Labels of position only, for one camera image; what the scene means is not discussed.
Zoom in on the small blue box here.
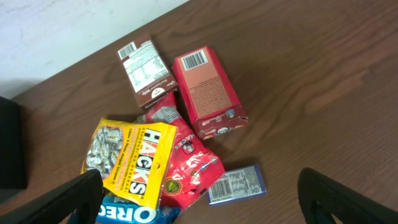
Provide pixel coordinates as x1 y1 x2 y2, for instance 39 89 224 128
208 164 267 206

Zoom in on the red Hacks candy bag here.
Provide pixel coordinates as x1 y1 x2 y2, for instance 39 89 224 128
135 93 225 210

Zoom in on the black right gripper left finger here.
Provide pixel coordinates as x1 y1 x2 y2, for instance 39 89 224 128
1 169 103 224

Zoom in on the blue Oreo cookie pack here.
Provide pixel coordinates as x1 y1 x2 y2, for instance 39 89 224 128
96 192 180 224

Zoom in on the yellow Hacks candy bag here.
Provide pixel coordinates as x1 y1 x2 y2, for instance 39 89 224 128
81 118 177 209

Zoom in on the dark green box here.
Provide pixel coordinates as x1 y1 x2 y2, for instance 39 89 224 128
1 97 27 203

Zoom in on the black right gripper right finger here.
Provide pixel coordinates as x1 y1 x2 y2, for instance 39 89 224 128
297 167 397 224

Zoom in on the red carton box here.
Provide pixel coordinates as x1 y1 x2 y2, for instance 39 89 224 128
172 46 249 139

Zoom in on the brown carton box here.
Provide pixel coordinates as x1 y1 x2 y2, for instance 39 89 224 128
117 34 178 110

